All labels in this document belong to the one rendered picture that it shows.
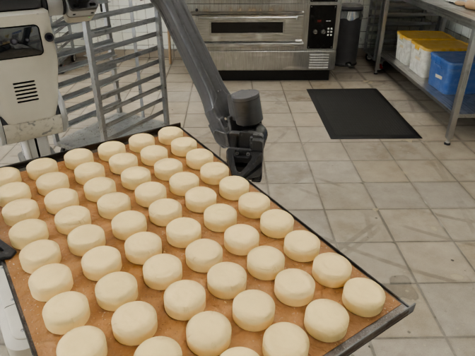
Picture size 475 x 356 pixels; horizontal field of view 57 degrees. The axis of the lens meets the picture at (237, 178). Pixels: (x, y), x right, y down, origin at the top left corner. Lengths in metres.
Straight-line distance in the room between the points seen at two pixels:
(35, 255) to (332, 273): 0.38
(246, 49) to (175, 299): 4.14
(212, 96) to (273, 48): 3.66
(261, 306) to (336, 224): 1.93
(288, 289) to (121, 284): 0.20
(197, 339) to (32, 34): 1.10
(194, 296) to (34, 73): 1.04
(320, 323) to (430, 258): 1.85
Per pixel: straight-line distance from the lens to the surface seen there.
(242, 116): 0.89
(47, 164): 0.84
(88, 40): 2.63
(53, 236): 0.70
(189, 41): 0.99
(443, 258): 2.38
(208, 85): 0.97
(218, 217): 0.66
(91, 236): 0.65
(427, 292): 2.16
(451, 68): 3.87
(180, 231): 0.63
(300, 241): 0.62
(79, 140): 3.15
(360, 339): 0.54
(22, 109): 1.47
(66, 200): 0.73
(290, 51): 4.63
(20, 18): 1.42
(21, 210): 0.73
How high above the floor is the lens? 1.39
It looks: 30 degrees down
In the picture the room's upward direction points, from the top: straight up
